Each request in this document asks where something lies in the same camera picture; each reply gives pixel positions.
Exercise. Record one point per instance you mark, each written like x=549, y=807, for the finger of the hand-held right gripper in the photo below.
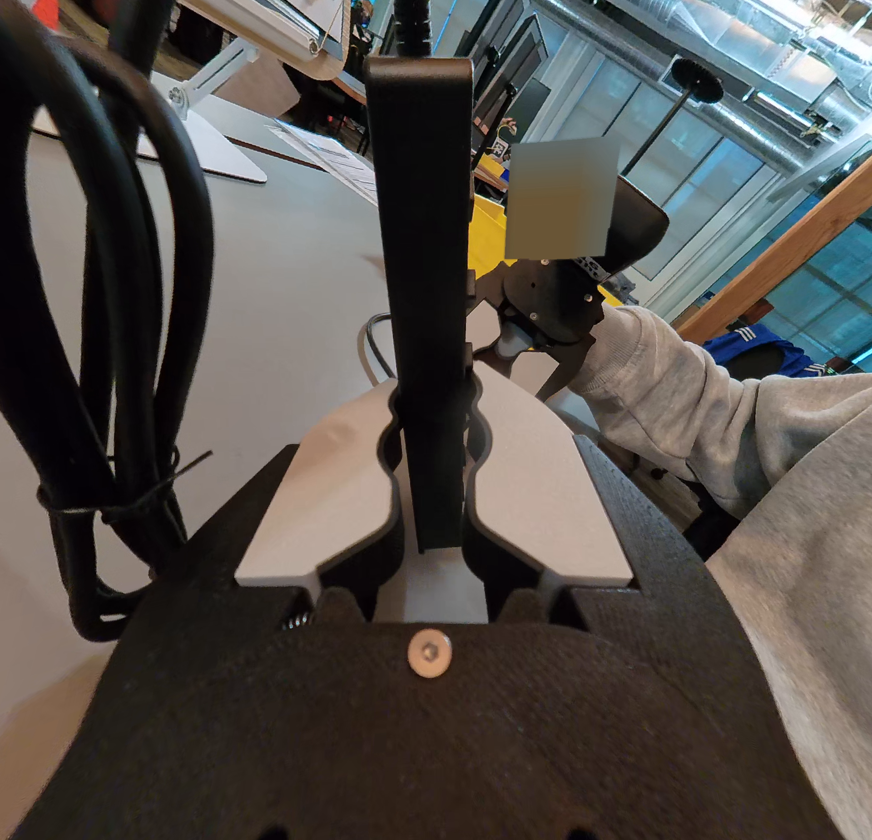
x=485, y=325
x=572, y=417

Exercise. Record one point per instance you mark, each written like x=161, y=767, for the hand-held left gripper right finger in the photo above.
x=538, y=499

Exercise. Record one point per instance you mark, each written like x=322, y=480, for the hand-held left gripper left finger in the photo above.
x=320, y=506

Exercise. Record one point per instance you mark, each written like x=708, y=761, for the black USB hub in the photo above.
x=422, y=240

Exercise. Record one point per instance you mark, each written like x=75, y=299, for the person's right forearm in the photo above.
x=647, y=390

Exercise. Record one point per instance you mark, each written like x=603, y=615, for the yellow plastic bin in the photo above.
x=490, y=233

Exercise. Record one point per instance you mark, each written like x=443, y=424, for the blue striped cloth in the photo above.
x=749, y=346

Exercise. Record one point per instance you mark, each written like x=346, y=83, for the printed paper sheet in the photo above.
x=334, y=158

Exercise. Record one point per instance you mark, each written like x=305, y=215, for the wooden beam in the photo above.
x=783, y=247

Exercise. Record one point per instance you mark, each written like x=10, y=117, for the black round-top pole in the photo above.
x=696, y=80

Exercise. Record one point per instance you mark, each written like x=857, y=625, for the person's grey sweatshirt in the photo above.
x=804, y=615

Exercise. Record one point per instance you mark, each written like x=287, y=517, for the white document stand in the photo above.
x=218, y=152

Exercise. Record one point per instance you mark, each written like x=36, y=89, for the silver ventilation duct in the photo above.
x=681, y=29

